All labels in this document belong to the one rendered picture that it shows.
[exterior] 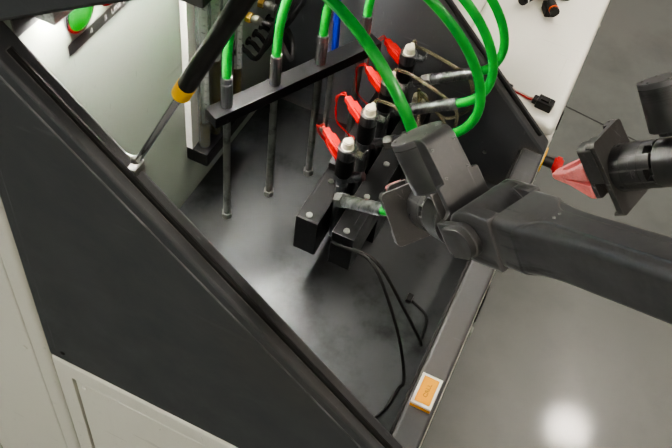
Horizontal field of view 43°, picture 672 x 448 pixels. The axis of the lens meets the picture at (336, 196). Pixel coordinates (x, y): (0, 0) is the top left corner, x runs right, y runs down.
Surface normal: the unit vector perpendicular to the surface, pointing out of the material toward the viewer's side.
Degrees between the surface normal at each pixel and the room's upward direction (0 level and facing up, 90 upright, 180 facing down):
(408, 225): 48
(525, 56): 0
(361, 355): 0
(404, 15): 90
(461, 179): 44
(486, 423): 0
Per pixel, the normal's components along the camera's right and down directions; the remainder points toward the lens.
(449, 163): 0.38, -0.05
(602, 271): -0.82, 0.43
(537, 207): -0.33, -0.85
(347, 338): 0.10, -0.63
